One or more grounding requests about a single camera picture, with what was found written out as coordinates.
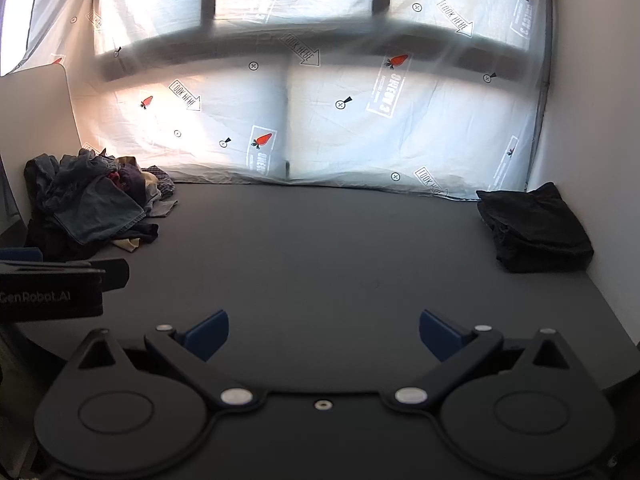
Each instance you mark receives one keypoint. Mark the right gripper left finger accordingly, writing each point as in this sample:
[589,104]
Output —
[187,354]

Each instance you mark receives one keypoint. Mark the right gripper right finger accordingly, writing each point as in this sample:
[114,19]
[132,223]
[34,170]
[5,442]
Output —
[461,352]

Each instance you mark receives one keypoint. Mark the blue denim jeans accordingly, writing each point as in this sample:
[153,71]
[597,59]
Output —
[77,194]

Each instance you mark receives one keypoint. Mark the black garment in pile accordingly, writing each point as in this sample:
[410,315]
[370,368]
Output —
[56,245]

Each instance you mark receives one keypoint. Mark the red checkered shirt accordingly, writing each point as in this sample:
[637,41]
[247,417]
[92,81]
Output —
[114,177]

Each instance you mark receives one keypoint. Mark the folded black garment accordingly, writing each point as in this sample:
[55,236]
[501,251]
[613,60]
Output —
[536,231]

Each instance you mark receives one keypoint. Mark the grey garment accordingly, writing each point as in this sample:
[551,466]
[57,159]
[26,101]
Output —
[160,208]

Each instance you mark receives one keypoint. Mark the dark navy knit sweater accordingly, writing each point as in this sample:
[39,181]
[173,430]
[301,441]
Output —
[131,181]

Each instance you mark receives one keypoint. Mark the blue plaid shirt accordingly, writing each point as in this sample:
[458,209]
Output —
[165,184]

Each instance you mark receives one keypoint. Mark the white partition board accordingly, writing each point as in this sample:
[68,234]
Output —
[36,118]

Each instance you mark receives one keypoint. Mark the white printed carrot curtain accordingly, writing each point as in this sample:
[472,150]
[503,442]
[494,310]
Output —
[436,97]

